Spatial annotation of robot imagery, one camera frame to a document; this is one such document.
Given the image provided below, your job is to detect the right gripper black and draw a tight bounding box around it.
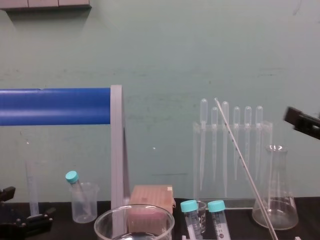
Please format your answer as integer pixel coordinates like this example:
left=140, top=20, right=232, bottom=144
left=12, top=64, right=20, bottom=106
left=283, top=105, right=320, bottom=141

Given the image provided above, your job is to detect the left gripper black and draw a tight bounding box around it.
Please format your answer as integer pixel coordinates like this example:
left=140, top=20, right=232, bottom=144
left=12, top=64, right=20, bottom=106
left=0, top=185, right=57, bottom=240

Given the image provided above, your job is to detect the clear acrylic pipette rack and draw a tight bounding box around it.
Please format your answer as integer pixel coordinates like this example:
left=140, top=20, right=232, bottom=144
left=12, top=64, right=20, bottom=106
left=192, top=120, right=274, bottom=210

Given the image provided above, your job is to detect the teal capped centrifuge tube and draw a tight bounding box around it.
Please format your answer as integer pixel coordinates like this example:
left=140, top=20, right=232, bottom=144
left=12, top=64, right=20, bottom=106
left=65, top=170, right=89, bottom=219
left=180, top=199, right=201, bottom=240
left=207, top=199, right=227, bottom=240

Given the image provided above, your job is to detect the small clear plastic beaker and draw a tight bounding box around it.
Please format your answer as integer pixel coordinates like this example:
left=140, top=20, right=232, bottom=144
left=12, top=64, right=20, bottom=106
left=69, top=182, right=101, bottom=224

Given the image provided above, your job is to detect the large clear glass beaker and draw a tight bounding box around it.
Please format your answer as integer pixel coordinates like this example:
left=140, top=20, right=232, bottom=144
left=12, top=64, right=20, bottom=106
left=93, top=203, right=176, bottom=240

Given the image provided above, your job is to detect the blue horizontal tube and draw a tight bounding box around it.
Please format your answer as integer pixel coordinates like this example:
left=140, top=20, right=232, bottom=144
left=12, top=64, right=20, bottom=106
left=0, top=87, right=112, bottom=127

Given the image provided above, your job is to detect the small graduated glass beaker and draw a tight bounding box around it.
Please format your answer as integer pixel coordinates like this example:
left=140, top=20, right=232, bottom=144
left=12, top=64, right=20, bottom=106
left=196, top=200, right=208, bottom=239

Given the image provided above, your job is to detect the white test tube rack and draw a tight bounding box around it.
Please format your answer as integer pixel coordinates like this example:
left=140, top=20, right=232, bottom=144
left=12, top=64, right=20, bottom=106
left=180, top=234, right=301, bottom=240

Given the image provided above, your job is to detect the clear graduated cylinder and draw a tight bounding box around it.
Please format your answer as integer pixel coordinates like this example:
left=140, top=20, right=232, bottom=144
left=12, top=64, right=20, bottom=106
left=24, top=159, right=43, bottom=217

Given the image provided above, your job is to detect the clear glass conical flask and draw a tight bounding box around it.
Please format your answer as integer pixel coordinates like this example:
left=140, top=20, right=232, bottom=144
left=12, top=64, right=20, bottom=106
left=251, top=144, right=300, bottom=231

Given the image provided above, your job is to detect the brown cardboard box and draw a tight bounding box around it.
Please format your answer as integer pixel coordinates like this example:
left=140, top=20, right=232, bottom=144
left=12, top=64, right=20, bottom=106
left=128, top=184, right=176, bottom=234

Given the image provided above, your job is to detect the grey upright frame post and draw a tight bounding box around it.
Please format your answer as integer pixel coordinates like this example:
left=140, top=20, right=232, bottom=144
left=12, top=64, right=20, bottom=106
left=110, top=84, right=131, bottom=219

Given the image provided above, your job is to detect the grey wall shelf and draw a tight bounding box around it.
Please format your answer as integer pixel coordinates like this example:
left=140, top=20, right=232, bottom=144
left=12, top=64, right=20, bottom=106
left=0, top=0, right=93, bottom=11

